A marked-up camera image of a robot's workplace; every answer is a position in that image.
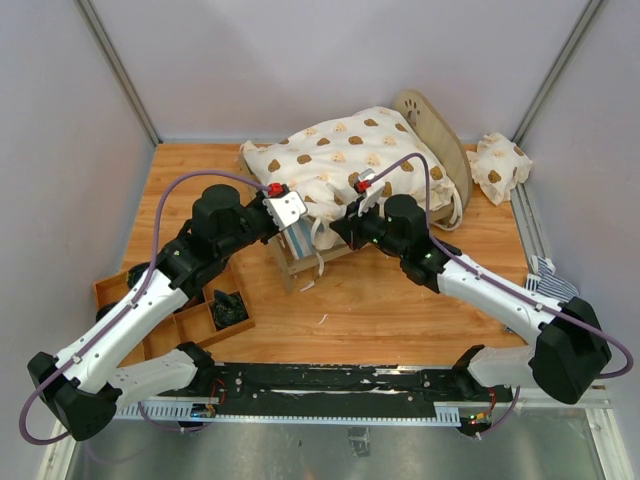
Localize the white slotted cable duct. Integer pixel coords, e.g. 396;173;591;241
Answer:
115;400;462;427

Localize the black item in tray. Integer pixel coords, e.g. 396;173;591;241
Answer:
212;290;249;329

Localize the left aluminium frame post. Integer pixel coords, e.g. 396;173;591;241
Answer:
73;0;163;147

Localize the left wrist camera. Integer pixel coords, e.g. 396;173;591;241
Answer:
263;183;308;231

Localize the small bear print pillow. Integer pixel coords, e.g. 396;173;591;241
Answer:
467;133;532;206

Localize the aluminium frame post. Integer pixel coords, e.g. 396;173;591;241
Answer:
73;0;163;147
511;0;608;144

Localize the blue striped mattress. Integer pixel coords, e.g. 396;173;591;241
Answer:
283;220;315;260

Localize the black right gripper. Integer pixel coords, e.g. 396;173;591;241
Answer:
331;194;407;258

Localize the wooden pet bed frame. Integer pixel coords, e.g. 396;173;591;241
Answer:
238;90;472;291

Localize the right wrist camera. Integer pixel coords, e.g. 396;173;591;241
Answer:
354;168;384;217

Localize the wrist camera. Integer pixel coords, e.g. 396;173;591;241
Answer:
263;183;308;231
354;168;384;217

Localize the large bear print cushion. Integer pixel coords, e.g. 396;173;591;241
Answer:
240;106;463;254

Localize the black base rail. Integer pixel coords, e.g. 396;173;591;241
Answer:
154;360;516;419

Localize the aluminium side rail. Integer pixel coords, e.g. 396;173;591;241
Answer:
511;184;551;257

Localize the blue striped cloth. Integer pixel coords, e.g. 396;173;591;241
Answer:
522;255;580;310

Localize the right aluminium frame post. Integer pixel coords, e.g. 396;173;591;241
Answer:
511;0;608;144

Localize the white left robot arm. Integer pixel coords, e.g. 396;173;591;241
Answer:
27;184;306;441

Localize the wooden divided tray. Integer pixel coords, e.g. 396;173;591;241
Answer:
120;266;255;367

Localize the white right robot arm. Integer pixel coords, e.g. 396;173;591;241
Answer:
330;195;611;405

